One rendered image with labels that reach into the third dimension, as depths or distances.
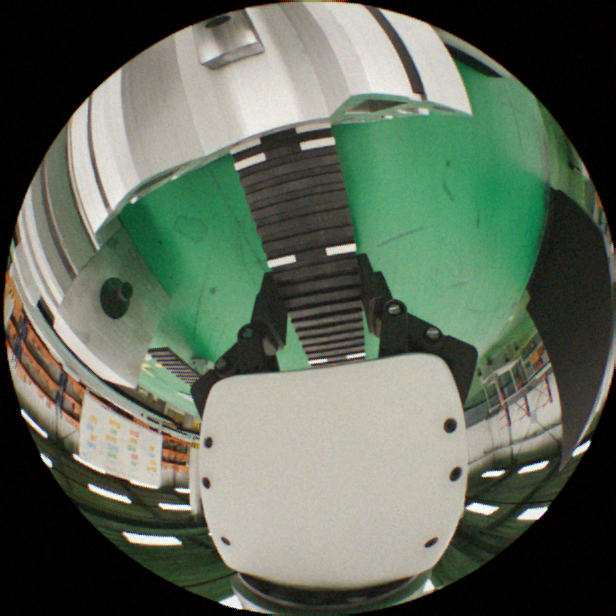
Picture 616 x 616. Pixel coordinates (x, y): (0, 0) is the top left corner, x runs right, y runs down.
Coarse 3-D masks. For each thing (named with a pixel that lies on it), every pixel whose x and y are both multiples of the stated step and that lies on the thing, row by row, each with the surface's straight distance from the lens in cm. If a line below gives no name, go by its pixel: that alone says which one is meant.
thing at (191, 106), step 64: (128, 64) 8; (192, 64) 10; (256, 64) 9; (320, 64) 6; (384, 64) 4; (448, 64) 5; (128, 128) 6; (192, 128) 8; (256, 128) 8; (128, 192) 5
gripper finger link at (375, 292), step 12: (360, 264) 12; (360, 276) 12; (372, 276) 11; (372, 288) 10; (384, 288) 11; (372, 300) 10; (384, 300) 11; (372, 312) 10; (372, 324) 11; (408, 324) 10; (420, 324) 10; (408, 336) 9; (420, 336) 9; (432, 336) 9; (408, 348) 10; (432, 348) 9
